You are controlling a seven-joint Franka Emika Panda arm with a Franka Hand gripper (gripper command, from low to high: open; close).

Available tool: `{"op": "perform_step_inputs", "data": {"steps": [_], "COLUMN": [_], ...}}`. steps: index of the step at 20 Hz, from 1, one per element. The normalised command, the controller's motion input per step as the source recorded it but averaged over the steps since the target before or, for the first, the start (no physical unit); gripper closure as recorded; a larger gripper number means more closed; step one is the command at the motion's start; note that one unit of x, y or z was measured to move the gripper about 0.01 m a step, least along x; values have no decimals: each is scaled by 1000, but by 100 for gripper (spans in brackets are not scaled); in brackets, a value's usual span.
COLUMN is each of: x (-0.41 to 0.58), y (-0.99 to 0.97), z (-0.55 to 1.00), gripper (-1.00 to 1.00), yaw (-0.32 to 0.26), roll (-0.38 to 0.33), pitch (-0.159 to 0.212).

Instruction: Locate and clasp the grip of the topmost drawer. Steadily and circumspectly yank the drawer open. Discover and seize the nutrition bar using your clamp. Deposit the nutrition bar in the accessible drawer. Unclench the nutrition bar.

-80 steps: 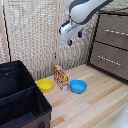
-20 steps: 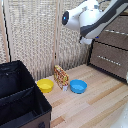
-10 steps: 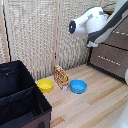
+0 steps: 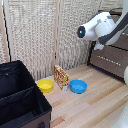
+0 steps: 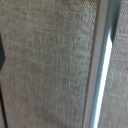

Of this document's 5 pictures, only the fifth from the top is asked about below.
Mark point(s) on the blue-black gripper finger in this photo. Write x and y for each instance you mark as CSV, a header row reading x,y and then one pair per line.
x,y
1,50

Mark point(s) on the grey cabinet panel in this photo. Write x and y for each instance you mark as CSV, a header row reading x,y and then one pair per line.
x,y
46,66

